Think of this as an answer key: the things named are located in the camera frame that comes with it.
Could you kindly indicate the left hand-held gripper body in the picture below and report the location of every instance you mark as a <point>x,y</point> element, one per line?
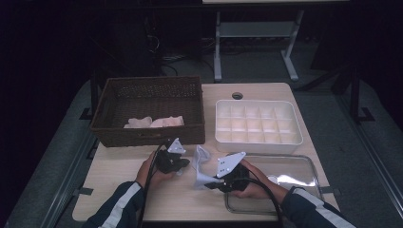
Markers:
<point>169,161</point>

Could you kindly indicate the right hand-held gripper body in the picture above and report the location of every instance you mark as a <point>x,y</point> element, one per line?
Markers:
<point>236,180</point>

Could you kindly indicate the white sock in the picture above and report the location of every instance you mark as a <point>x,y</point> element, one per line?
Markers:
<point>202,180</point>

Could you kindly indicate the clear plastic box lid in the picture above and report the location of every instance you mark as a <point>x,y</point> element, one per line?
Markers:
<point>253,207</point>

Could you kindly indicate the pink sock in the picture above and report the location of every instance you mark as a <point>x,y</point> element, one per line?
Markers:
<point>168,122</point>

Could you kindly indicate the white divided storage box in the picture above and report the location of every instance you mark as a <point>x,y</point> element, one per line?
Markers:
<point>258,147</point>

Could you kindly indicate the beige sheer sock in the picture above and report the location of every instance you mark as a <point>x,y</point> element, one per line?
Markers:
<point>139,123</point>

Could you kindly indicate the brown wicker basket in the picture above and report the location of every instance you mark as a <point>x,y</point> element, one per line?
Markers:
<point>142,95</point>

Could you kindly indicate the person's right hand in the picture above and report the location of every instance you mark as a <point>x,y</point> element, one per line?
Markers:
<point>259,190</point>

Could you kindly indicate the person's left hand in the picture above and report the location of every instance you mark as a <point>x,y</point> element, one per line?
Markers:
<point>149,177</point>

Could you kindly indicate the round table grommet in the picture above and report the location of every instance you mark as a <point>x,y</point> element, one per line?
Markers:
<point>237,95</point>

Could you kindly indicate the grey tape strip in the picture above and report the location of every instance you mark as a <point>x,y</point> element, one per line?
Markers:
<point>84,191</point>
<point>331,191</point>

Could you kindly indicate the black metal stand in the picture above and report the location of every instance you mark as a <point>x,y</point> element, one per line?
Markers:
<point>355,95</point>
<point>94,95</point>

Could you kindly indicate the white metal stand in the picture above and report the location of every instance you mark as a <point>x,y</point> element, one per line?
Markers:
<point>253,29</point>

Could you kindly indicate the grey metal floor rail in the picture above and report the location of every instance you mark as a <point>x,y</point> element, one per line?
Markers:
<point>68,183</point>
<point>374,158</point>

